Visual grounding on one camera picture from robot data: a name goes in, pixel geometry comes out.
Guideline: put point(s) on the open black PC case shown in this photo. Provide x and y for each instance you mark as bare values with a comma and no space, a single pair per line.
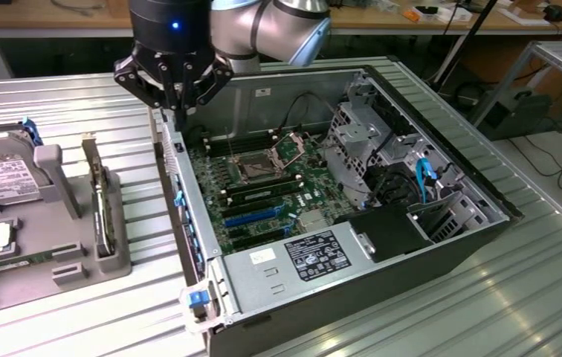
410,282

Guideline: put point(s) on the thin socket locking lever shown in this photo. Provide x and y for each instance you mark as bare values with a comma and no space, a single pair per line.
231,145

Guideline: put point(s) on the black tripod pole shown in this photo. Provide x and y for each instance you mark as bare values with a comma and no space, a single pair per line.
465,41

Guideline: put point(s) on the metal socket cover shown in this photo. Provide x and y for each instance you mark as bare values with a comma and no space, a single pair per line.
289,147

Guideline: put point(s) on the small black device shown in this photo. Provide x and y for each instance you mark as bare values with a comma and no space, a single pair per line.
555,13

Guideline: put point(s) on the CPU socket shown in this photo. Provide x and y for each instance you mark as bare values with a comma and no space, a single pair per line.
257,167

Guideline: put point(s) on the grey power supply unit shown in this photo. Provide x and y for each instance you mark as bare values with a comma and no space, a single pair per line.
281,275

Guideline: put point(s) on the blue case latch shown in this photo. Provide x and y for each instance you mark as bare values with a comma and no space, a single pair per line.
198,299

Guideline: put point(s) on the installed RAM stick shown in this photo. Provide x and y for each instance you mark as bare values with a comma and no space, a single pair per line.
261,189

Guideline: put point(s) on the grey parts rack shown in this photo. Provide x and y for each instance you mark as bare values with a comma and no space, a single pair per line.
38,230

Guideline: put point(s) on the white cardboard box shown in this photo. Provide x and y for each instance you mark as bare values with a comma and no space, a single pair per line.
442,13

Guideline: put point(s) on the metal disk bay cage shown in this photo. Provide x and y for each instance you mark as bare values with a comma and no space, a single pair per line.
361,148

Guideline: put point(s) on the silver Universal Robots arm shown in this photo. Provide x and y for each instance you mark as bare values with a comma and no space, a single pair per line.
271,26

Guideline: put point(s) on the green Dell motherboard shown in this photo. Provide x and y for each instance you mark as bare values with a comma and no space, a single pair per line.
311,175

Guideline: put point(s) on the blue expansion slot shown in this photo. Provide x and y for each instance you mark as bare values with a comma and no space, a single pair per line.
254,217

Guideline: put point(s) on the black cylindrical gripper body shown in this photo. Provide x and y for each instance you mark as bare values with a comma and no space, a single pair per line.
171,22

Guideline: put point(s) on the silver chipset heatsink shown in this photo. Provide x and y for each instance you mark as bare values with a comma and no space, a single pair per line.
315,219

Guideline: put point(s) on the black box under table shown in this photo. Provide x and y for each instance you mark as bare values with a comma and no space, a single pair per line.
514,115

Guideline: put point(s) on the wooden desk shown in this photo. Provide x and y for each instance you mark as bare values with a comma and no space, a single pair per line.
63,15

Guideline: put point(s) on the NVIDIA graphics card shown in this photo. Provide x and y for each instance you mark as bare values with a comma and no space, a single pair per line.
99,208

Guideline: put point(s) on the green loose RAM stick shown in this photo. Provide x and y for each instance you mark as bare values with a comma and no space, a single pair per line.
23,262

